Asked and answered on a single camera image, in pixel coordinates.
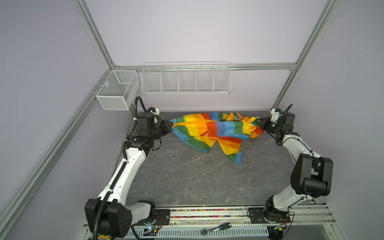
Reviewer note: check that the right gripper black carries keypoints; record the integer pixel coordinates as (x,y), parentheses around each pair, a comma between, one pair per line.
(265,121)

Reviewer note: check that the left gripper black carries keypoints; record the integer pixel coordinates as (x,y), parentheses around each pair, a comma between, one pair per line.
(167,129)

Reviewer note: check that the rainbow striped jacket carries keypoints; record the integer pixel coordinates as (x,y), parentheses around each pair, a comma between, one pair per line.
(202,131)

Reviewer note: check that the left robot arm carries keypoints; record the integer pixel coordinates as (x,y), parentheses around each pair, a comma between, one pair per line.
(108,214)

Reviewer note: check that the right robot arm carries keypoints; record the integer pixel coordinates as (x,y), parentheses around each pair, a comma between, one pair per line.
(312,174)

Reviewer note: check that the white mesh box basket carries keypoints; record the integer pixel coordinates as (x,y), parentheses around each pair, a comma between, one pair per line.
(118,90)

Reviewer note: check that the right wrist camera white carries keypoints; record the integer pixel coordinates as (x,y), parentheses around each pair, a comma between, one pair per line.
(275,115)

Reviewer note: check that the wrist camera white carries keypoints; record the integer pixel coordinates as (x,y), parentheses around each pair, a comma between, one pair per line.
(275,115)
(154,111)

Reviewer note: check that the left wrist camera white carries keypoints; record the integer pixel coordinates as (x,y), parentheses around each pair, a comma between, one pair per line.
(154,111)

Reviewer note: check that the long white wire basket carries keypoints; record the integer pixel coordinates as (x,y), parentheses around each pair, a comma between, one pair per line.
(186,78)

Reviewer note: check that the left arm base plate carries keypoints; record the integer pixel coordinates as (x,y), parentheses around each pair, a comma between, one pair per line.
(160,217)

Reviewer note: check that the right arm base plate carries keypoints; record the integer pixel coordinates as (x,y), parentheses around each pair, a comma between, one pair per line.
(259,215)

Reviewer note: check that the white slotted cable duct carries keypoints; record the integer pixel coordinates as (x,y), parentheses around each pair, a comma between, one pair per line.
(199,233)

